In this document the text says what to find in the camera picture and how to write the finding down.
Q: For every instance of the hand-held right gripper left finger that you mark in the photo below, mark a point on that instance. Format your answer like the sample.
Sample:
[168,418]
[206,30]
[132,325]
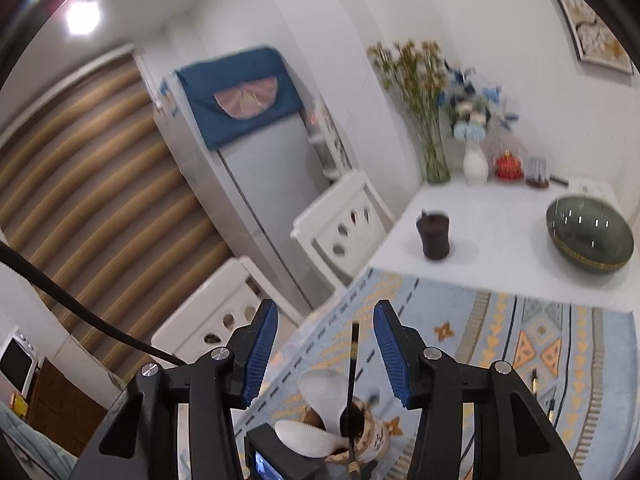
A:
[262,355]

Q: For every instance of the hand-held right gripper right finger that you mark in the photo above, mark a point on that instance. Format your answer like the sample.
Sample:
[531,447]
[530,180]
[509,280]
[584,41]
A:
[392,355]

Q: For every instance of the white serrated rice paddle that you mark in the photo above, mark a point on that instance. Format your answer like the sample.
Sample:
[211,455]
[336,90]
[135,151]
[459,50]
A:
[305,437]

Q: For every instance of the black chopstick with gold band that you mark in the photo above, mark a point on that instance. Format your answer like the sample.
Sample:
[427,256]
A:
[353,360]
[551,410]
[534,380]

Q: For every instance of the white dotted rice paddle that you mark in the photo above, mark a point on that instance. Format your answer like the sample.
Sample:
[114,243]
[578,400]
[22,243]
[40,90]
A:
[320,392]

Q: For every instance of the wooden utensil holder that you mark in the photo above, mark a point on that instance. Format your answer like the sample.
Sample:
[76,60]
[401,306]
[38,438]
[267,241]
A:
[372,435]

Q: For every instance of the white dining chair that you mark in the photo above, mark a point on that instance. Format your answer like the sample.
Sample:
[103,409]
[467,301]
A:
[320,230]
[200,310]

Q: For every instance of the blue patterned table cloth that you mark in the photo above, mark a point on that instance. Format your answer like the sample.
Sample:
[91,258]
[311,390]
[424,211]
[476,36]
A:
[500,335]

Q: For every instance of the dark brown lidded mug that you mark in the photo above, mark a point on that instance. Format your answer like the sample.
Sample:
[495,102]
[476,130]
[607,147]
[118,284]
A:
[434,240]

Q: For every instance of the grey refrigerator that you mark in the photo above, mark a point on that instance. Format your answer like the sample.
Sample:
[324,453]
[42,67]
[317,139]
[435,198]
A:
[270,185]

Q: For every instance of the dried flowers in glass vase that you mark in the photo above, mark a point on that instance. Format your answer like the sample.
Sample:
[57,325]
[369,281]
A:
[435,160]

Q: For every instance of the brown wooden cabinet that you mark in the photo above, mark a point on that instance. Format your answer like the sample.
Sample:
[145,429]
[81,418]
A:
[60,410]

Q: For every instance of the blue flowers in white vase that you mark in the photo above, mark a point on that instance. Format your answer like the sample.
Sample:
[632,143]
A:
[475,160]

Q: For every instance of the red lidded tea cup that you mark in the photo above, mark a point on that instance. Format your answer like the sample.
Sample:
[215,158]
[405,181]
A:
[509,166]

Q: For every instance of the dark green bowl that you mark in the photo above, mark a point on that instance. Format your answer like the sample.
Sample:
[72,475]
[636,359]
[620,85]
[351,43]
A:
[590,240]

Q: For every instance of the metal phone stand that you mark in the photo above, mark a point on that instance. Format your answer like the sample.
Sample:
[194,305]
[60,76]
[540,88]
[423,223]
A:
[537,170]

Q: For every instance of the brown striped curtain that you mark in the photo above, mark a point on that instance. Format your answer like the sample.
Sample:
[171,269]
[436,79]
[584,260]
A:
[100,185]

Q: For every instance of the white microwave oven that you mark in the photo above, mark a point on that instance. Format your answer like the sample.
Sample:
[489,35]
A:
[17,362]

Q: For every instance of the blue fridge cover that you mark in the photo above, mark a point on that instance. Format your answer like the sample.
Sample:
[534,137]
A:
[210,110]

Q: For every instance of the round ceiling light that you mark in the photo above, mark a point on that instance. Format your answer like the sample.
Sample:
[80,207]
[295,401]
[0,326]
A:
[82,17]

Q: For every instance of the large framed flower picture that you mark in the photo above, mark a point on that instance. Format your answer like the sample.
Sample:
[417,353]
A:
[590,25]

